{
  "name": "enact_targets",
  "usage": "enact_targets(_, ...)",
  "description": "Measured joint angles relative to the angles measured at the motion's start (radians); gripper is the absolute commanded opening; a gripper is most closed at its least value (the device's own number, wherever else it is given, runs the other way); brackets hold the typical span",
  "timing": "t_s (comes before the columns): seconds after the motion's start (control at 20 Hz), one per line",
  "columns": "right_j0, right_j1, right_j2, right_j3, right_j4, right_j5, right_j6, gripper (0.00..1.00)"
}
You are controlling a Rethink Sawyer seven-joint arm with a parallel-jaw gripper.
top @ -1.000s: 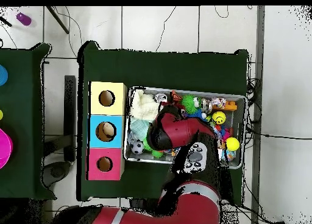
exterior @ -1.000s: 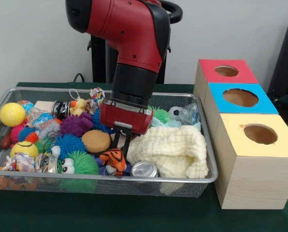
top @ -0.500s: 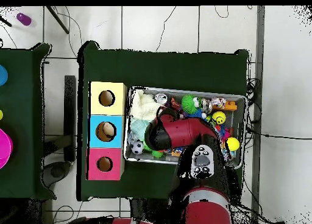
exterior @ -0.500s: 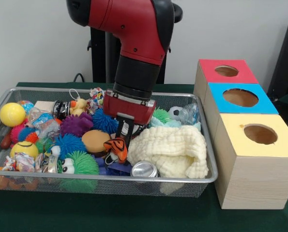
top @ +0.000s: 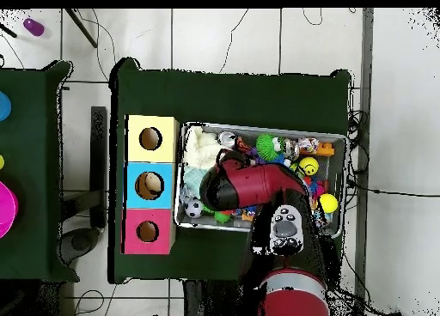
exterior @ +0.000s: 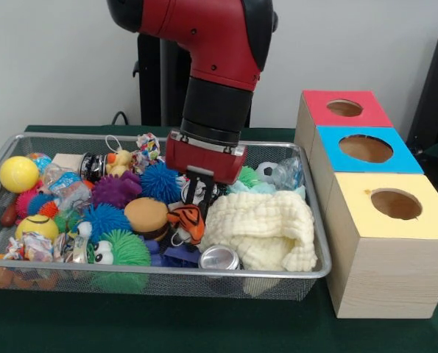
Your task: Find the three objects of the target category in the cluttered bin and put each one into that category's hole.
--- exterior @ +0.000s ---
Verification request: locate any small black white soccer ball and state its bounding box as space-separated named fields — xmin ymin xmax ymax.
xmin=255 ymin=161 xmax=280 ymax=184

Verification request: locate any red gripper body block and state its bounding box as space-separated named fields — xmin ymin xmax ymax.
xmin=165 ymin=128 xmax=248 ymax=185

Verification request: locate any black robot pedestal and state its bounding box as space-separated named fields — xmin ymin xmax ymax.
xmin=132 ymin=10 xmax=280 ymax=129

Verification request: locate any purple spiky ball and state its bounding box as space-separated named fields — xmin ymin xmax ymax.
xmin=91 ymin=171 xmax=143 ymax=210

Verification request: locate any plain yellow ball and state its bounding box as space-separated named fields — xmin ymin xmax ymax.
xmin=0 ymin=155 xmax=40 ymax=193

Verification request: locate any orange striped tiger plush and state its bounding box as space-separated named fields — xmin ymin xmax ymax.
xmin=166 ymin=204 xmax=207 ymax=246

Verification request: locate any yellow smiley face ball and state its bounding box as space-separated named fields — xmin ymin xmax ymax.
xmin=15 ymin=215 xmax=60 ymax=243

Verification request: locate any cream waffle cloth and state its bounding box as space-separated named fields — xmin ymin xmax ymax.
xmin=199 ymin=192 xmax=318 ymax=272

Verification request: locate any shallow clear mesh bin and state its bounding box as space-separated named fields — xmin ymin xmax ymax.
xmin=0 ymin=132 xmax=333 ymax=302

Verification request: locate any wooden box with three holes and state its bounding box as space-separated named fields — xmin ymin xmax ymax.
xmin=294 ymin=89 xmax=438 ymax=319

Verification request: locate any silver crushed can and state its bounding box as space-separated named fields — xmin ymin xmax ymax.
xmin=198 ymin=245 xmax=241 ymax=271

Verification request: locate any blue fuzzy toy with eyes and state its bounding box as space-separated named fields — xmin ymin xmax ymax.
xmin=74 ymin=203 xmax=133 ymax=243

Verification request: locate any black crushed soda can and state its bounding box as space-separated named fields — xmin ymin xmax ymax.
xmin=180 ymin=179 xmax=227 ymax=203

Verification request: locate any green fuzzy toy with eyes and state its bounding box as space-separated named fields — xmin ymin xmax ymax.
xmin=88 ymin=229 xmax=152 ymax=266

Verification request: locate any toy hamburger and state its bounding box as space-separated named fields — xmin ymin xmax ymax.
xmin=124 ymin=197 xmax=171 ymax=243

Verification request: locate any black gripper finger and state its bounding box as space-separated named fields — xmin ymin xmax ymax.
xmin=199 ymin=179 xmax=215 ymax=224
xmin=183 ymin=174 xmax=197 ymax=206

